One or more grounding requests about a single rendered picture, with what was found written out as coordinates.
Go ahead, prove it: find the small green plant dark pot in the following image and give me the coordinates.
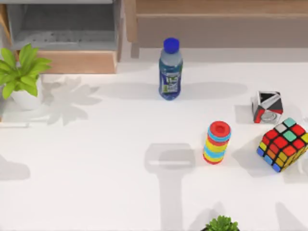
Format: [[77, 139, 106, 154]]
[[200, 215, 239, 231]]

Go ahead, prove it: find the pulled-out drawer grey inside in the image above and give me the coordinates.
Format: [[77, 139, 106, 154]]
[[6, 0, 121, 51]]

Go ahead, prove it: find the stack of coloured rings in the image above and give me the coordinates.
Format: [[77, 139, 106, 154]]
[[203, 121, 232, 165]]

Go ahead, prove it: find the pale wooden drawer front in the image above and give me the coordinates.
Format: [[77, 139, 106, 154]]
[[17, 50, 118, 74]]

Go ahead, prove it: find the green plant in white pot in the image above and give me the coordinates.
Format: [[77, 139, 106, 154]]
[[0, 43, 53, 111]]

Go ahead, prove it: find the red black white cube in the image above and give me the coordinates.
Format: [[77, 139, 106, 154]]
[[250, 90, 283, 124]]

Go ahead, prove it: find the blue bottle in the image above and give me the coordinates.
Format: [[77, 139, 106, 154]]
[[158, 38, 183, 101]]

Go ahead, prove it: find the colourful puzzle cube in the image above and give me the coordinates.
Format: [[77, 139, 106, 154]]
[[256, 117, 308, 173]]

